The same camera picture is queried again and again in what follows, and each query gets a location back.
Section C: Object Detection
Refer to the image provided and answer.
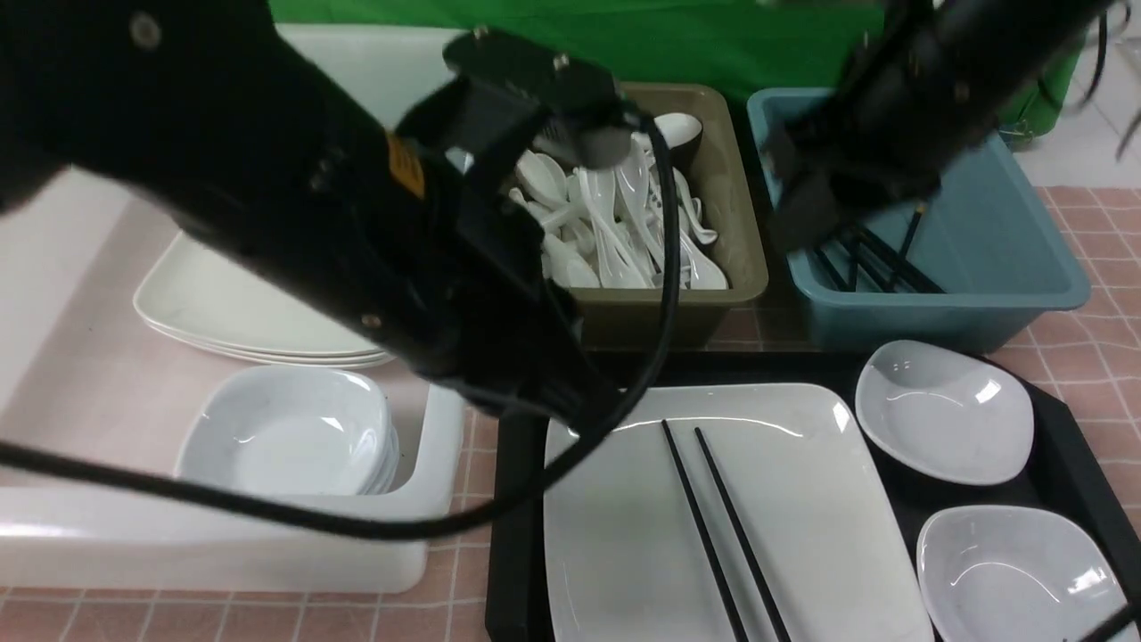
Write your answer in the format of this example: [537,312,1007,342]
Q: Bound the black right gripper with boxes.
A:
[764,81,946,252]

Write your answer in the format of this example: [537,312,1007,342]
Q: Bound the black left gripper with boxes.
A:
[356,117,624,433]

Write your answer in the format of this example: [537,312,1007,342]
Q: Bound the white bowl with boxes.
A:
[853,340,1035,487]
[916,505,1128,641]

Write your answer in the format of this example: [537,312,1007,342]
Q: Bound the large white square plate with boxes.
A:
[543,383,934,641]

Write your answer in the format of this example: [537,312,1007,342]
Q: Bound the black chopstick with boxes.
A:
[695,426,792,642]
[659,420,748,642]

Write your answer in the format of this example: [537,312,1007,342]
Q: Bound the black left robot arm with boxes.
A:
[3,1,630,432]

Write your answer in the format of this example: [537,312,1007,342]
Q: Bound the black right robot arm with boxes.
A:
[762,1,1110,251]

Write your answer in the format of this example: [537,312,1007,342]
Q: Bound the black chopsticks in bin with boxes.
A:
[810,202,945,295]

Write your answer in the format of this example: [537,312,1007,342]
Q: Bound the green cloth backdrop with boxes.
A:
[240,1,1083,122]

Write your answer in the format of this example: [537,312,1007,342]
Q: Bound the blue plastic bin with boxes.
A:
[787,136,1091,352]

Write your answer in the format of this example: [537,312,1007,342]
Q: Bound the pile of white spoons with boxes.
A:
[508,112,729,290]

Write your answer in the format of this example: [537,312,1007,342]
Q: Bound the olive green plastic bin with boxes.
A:
[573,82,769,350]

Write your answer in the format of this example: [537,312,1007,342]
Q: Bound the stack of white bowls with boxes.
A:
[175,366,402,497]

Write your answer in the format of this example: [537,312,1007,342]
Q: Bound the stack of white square plates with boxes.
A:
[132,233,393,369]

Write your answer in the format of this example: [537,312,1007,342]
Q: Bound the pink checkered tablecloth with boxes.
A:
[3,187,1138,641]

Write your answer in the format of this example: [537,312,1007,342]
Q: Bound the large white plastic bin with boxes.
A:
[3,25,467,594]

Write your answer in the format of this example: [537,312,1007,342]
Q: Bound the black serving tray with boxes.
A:
[484,352,1140,641]

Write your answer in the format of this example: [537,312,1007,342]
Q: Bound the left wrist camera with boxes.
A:
[397,26,640,193]

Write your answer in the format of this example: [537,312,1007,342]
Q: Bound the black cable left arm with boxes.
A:
[0,111,683,542]

